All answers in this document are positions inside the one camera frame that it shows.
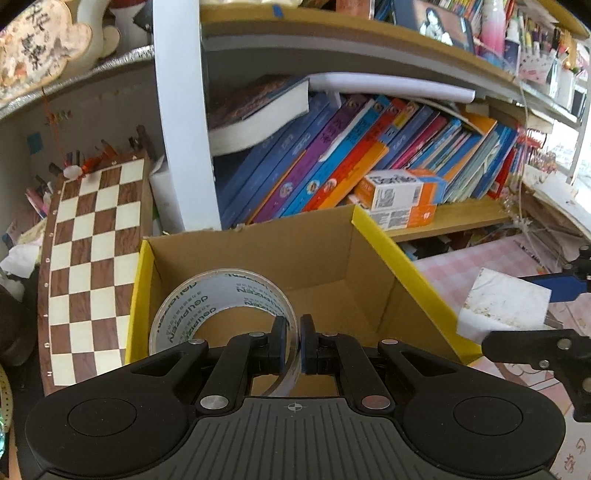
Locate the brown and white chessboard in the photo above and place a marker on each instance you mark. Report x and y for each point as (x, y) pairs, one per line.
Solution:
(87, 277)

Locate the wooden bookshelf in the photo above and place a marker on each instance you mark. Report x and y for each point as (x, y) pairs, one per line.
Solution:
(351, 50)

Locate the white paper sheets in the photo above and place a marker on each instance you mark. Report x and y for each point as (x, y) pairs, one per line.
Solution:
(392, 85)

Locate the thick purple-cover book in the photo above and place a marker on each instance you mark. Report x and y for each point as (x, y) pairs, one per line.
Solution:
(258, 110)

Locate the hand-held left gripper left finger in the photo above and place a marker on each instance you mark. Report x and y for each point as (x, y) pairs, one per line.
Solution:
(280, 347)

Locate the white ceramic figure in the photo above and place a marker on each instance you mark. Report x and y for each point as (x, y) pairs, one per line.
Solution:
(99, 32)

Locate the row of colourful books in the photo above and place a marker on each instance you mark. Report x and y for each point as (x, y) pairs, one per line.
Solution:
(341, 152)

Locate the white foam block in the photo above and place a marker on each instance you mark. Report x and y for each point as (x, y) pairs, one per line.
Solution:
(501, 300)

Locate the stack of worn papers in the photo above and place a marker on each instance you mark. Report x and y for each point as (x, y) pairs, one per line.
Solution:
(558, 207)

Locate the yellow-edged cardboard box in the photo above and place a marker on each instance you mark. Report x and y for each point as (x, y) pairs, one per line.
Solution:
(323, 258)

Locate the painted wooden plaque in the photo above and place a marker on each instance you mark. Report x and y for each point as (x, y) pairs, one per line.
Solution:
(37, 46)

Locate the pink and white bottle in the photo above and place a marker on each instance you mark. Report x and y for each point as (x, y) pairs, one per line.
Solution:
(492, 27)

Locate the orange carton with white label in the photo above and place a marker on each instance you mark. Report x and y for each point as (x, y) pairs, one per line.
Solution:
(401, 218)

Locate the orange and white carton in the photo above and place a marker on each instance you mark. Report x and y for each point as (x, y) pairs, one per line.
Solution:
(401, 187)

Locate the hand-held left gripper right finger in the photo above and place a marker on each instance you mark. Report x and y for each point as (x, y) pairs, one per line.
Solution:
(306, 350)

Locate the framed portrait picture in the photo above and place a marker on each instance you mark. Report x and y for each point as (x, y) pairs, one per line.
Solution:
(443, 25)

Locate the red tassel charm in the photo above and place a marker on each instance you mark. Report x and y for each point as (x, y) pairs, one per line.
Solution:
(76, 168)

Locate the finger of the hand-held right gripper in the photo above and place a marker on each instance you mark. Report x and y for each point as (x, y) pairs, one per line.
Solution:
(561, 287)
(526, 347)

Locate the clear packing tape roll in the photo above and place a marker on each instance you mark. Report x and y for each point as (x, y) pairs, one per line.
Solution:
(221, 295)

